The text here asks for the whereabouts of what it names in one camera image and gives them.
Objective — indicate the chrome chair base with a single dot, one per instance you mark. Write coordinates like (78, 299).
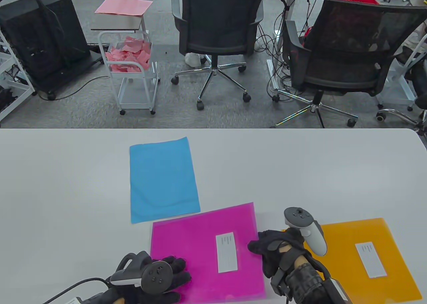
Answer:
(400, 115)

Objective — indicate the white metal rack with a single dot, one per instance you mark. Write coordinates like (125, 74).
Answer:
(13, 84)

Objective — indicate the magenta plastic folder white label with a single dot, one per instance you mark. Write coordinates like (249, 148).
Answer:
(200, 250)

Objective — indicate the small grey side table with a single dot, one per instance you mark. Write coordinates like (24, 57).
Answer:
(116, 23)

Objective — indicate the person's right fingers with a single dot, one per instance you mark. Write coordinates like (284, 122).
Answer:
(265, 247)

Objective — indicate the orange plastic folder white label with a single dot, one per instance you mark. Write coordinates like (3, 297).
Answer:
(350, 260)

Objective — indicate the aluminium profile bars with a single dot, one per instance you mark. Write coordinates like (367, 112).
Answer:
(272, 77)

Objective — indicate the person's left forearm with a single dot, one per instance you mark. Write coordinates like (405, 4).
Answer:
(110, 299)

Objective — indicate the person's right forearm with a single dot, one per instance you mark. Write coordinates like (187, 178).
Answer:
(308, 280)

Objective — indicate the dark grey hand-mounted controller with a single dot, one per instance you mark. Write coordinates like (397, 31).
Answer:
(155, 274)

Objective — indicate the light grey hand-mounted controller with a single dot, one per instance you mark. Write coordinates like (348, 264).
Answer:
(310, 230)

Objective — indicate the pile of pink paper scraps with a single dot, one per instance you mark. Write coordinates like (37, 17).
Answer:
(128, 55)

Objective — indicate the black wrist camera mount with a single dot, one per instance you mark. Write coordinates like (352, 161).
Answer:
(279, 280)

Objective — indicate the pink paper sheets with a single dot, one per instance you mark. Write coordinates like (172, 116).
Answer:
(123, 5)

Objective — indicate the person's right hand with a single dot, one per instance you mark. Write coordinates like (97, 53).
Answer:
(277, 242)

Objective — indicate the person's left fingers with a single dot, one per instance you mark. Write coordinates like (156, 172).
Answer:
(180, 277)

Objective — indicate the person's left hand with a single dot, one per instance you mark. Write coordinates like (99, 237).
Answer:
(178, 279)

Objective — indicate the white metal frame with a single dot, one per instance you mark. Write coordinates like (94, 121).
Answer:
(405, 84)

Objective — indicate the black mesh office chair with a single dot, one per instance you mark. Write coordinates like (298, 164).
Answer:
(217, 17)
(360, 30)

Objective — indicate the black computer tower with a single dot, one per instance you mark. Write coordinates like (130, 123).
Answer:
(40, 34)

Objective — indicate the white shoe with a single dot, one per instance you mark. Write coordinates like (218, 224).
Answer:
(193, 59)

